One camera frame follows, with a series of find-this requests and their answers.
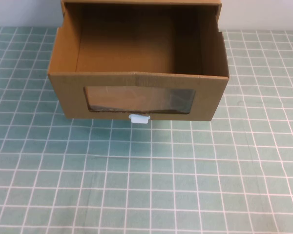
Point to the cardboard drawer with wide window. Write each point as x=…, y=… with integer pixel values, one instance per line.
x=68, y=97

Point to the cardboard shoe box shell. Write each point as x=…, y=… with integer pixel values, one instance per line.
x=219, y=17

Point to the green checked tablecloth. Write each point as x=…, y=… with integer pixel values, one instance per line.
x=146, y=182

